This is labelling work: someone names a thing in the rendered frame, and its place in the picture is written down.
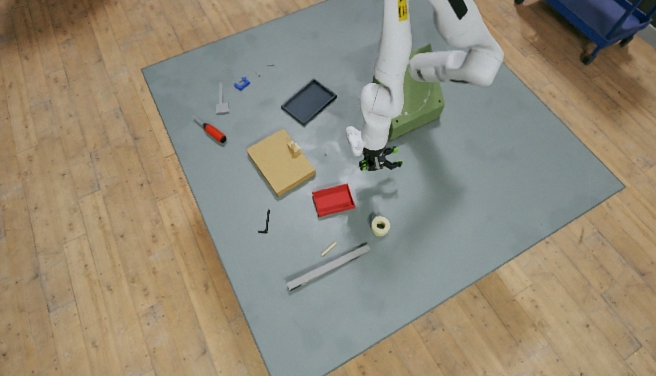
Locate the red-handled screwdriver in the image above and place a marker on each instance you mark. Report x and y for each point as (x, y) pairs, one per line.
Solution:
(213, 131)

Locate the red rectangular tray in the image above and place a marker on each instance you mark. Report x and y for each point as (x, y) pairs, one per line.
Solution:
(333, 200)

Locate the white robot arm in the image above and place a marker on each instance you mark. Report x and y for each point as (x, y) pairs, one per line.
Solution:
(460, 24)

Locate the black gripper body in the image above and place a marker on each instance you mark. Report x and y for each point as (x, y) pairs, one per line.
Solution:
(373, 153)

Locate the small light wooden block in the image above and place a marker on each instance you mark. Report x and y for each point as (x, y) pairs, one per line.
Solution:
(294, 150)

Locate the tan wooden board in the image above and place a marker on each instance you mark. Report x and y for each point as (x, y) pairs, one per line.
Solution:
(280, 167)

